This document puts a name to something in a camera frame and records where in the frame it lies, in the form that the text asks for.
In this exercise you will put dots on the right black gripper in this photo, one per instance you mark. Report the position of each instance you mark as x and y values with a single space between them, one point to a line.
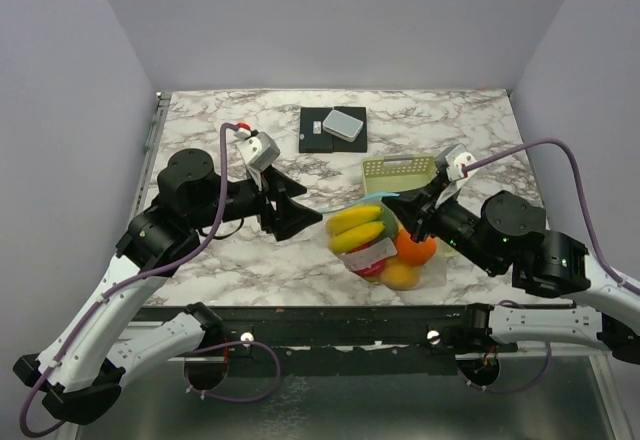
418 209

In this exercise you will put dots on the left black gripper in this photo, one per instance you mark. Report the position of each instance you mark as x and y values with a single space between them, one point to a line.
290 217

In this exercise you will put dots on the green lime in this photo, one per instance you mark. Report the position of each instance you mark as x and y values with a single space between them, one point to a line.
391 225

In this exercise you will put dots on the pale green plastic basket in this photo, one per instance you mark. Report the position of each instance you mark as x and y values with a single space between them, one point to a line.
396 173

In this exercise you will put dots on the orange tangerine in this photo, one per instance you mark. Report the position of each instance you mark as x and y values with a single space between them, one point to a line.
412 253

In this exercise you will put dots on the clear zip top bag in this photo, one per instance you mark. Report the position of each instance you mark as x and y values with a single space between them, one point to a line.
370 241

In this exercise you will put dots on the yellow banana bunch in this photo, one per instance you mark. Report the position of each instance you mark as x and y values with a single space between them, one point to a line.
354 227

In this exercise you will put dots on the yellow lemon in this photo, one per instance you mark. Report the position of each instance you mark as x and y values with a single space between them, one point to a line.
400 277

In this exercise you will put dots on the red apple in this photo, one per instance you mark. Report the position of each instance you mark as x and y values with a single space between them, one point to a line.
370 259

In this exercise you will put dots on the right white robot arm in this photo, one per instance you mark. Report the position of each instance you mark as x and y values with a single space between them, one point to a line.
509 235

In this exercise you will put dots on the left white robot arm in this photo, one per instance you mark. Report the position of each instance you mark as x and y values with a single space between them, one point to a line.
83 372

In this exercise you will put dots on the black flat box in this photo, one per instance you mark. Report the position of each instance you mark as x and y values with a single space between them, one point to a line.
313 139

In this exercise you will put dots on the grey white small box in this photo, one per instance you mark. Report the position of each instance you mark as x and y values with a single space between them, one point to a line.
342 125

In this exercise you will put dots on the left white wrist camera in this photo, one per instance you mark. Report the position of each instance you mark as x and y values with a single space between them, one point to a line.
258 151

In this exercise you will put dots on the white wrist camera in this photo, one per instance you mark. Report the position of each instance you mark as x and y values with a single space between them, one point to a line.
258 151
450 164

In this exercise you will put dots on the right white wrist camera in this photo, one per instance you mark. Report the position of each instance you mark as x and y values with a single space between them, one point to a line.
450 164

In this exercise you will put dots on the black metal base rail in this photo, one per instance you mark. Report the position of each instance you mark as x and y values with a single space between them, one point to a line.
359 341

